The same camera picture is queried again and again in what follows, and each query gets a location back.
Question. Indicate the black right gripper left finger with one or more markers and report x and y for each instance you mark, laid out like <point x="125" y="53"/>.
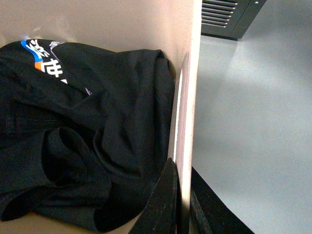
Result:
<point x="159" y="215"/>

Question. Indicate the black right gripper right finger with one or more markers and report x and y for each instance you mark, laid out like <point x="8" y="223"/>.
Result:
<point x="209" y="213"/>

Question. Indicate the beige plastic laundry hamper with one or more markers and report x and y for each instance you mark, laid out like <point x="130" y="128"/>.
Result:
<point x="172" y="26"/>

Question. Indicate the black printed t-shirt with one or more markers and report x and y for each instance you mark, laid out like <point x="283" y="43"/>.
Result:
<point x="83" y="131"/>

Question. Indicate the grey tumble dryer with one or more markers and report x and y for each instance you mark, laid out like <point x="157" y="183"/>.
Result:
<point x="228" y="19"/>

